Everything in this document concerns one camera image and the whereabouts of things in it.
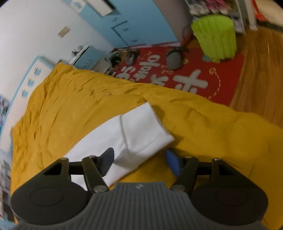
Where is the white small garment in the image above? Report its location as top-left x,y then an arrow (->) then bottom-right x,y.
65,103 -> 174,186

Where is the mustard yellow bed duvet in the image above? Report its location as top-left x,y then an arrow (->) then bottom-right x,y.
11,64 -> 282,229

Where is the red floor rug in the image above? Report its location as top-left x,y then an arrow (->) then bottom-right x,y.
115,47 -> 244,105

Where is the blue bedside table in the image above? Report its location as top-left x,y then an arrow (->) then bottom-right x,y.
68,45 -> 105,70

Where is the grey slipper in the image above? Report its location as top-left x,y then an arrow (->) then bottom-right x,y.
166,49 -> 183,70

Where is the white and blue headboard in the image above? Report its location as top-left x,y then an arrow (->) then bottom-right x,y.
0,55 -> 56,138

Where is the dark slipper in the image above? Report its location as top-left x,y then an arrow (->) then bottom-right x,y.
126,49 -> 140,67

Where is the lime green plastic bin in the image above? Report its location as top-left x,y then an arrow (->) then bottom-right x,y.
191,14 -> 237,63

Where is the blue wardrobe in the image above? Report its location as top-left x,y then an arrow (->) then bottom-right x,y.
63,1 -> 177,48

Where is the cluttered storage shelf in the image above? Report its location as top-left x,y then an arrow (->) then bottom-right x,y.
186,0 -> 258,34

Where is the beige wall switch plate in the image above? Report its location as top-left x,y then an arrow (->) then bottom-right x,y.
57,26 -> 71,38

